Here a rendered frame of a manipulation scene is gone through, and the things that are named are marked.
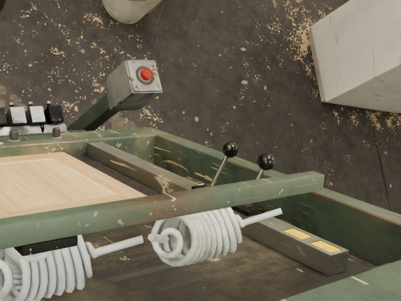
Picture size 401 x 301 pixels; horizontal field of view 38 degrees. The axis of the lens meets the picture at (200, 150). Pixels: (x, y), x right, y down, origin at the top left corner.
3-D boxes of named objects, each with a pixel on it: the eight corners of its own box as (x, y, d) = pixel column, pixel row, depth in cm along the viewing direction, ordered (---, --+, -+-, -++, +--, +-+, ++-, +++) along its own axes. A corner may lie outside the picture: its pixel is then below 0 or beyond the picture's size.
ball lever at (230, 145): (207, 194, 134) (234, 143, 136) (218, 199, 131) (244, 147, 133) (197, 188, 132) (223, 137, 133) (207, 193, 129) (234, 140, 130)
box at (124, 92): (131, 80, 209) (156, 59, 195) (138, 110, 207) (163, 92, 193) (101, 80, 202) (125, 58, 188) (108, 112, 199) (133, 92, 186)
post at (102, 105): (52, 150, 265) (126, 88, 207) (54, 162, 264) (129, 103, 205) (39, 151, 261) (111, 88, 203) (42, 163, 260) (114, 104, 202)
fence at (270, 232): (101, 154, 178) (102, 141, 177) (346, 270, 105) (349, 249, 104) (87, 155, 175) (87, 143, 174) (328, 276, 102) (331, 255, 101)
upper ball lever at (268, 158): (241, 209, 125) (269, 155, 126) (253, 215, 122) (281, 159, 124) (231, 203, 123) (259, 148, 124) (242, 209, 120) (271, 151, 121)
